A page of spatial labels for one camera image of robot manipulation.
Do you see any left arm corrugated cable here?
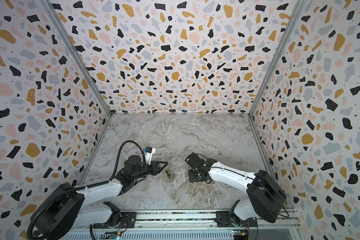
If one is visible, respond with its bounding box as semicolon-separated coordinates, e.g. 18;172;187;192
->
26;140;146;240

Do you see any right electronics board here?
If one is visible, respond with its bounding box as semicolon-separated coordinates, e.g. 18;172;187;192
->
232;229;250;240

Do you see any electronics board with wires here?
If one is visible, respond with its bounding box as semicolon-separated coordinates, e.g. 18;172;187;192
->
103;231;125;240

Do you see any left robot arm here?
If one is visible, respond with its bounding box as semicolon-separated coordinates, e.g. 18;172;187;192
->
27;155;168;240

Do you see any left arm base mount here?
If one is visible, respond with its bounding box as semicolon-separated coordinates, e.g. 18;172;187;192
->
93;212;137;231

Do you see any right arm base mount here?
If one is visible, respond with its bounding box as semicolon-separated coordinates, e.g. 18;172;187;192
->
214;200;260;229

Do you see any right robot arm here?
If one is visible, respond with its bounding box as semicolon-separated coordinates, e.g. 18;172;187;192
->
185;153;287;227

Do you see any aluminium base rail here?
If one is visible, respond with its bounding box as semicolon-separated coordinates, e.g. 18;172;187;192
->
63;209;305;240

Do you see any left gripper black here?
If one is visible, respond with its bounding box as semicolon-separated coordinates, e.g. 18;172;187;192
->
131;160;167;182

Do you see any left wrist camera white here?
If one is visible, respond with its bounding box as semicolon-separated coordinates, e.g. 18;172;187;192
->
143;147;156;165

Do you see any white remote control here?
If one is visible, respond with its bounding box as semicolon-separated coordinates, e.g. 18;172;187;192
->
162;166;173;183

